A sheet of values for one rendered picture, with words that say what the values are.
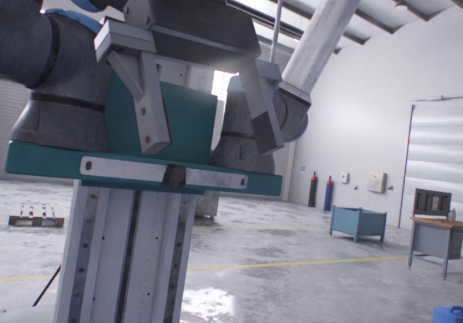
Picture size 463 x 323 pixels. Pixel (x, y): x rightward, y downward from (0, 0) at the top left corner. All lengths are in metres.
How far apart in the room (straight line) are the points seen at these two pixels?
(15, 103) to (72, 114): 12.46
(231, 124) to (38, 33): 0.49
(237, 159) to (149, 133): 0.68
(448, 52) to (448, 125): 2.50
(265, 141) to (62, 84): 0.51
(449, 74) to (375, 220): 6.33
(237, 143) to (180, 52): 0.62
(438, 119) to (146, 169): 13.05
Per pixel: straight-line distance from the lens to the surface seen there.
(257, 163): 0.94
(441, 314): 4.14
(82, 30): 0.82
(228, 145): 0.96
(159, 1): 0.34
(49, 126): 0.78
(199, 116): 1.05
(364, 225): 9.23
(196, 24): 0.35
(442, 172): 13.27
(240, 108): 0.97
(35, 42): 0.75
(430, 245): 7.35
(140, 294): 1.17
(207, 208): 8.89
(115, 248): 1.10
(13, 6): 0.74
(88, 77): 0.80
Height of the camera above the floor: 1.45
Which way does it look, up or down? 3 degrees up
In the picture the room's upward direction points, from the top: 8 degrees clockwise
